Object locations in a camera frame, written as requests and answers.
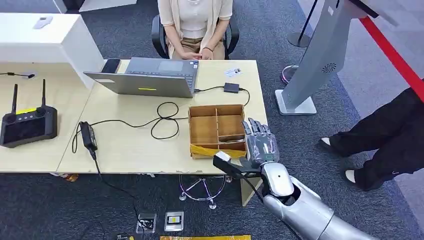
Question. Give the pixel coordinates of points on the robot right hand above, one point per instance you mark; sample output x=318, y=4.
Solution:
x=263, y=145

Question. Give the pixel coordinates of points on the person's left hand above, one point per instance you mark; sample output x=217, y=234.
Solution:
x=207, y=54

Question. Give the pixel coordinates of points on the person's right hand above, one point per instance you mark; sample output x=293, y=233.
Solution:
x=192, y=55

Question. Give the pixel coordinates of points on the white printed card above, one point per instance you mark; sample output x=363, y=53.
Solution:
x=233, y=72

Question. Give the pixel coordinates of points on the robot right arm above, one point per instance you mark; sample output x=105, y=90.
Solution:
x=304, y=212

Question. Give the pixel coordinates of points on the seated person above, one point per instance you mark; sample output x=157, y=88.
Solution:
x=195, y=20

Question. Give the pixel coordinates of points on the black office chair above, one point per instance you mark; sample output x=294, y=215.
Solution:
x=158, y=36

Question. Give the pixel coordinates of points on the small black adapter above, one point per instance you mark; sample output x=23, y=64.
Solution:
x=231, y=87

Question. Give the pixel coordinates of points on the pale desk leg panel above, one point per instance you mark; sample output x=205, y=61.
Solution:
x=248, y=192

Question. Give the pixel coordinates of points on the grey laptop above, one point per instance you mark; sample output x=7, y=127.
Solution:
x=145, y=84

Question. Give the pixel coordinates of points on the yellow tape strip on box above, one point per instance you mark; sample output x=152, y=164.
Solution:
x=208, y=151

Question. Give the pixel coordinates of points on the wooden compartment box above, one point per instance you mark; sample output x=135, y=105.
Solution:
x=203, y=129

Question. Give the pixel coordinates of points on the chrome chair base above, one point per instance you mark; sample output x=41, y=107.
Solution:
x=202, y=188

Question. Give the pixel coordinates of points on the chrome stanchion base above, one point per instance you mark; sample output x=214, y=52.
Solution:
x=287, y=74

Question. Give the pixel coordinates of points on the black smartphone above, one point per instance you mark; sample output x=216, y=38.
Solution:
x=111, y=65

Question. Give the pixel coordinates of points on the white furniture panel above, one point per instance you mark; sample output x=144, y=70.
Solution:
x=109, y=4

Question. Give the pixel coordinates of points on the grey kiosk stand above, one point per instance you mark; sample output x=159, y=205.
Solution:
x=318, y=59

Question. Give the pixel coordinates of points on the closed floor socket box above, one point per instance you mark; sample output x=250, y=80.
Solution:
x=174, y=221

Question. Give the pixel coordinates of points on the standing person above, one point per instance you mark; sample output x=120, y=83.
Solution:
x=391, y=132

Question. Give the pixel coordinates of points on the black power brick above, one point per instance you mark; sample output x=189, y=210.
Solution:
x=88, y=136

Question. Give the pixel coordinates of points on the open floor socket box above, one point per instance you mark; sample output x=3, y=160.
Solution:
x=146, y=223

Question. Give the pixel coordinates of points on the small grey device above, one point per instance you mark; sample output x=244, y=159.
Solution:
x=42, y=22

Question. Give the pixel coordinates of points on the red barrier belt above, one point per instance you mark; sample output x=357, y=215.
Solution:
x=394, y=56

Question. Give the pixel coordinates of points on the white cabinet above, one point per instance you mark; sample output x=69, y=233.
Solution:
x=33, y=43

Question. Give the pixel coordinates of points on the small brown object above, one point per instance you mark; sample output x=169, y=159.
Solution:
x=71, y=178

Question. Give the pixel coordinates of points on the black controller with antennas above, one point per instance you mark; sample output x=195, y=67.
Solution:
x=29, y=127

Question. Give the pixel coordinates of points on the black stanchion post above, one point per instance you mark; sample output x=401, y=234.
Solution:
x=299, y=40

